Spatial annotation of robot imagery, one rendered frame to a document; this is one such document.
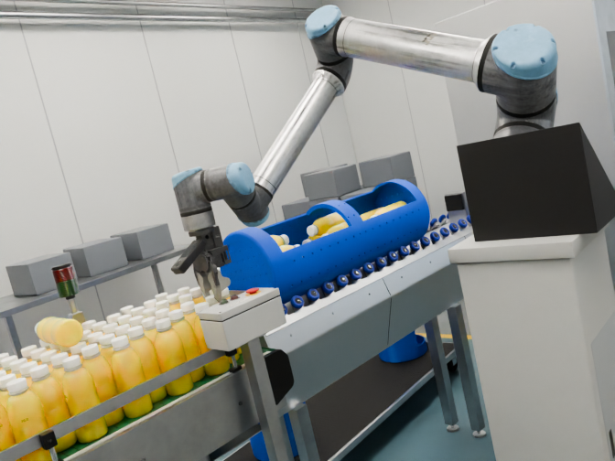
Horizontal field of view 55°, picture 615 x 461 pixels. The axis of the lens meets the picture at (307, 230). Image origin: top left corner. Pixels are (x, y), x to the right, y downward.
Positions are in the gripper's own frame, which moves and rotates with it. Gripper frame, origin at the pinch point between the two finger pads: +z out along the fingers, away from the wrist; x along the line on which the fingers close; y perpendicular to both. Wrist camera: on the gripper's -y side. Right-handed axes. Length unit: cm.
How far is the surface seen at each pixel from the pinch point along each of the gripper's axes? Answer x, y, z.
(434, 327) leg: 17, 122, 57
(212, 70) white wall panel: 365, 302, -136
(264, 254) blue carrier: 0.6, 22.8, -6.4
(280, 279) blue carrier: -1.1, 25.2, 2.4
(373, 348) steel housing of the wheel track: 5, 66, 43
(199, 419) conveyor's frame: -9.9, -18.8, 25.7
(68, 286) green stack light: 46, -21, -10
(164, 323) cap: -5.3, -19.0, -0.2
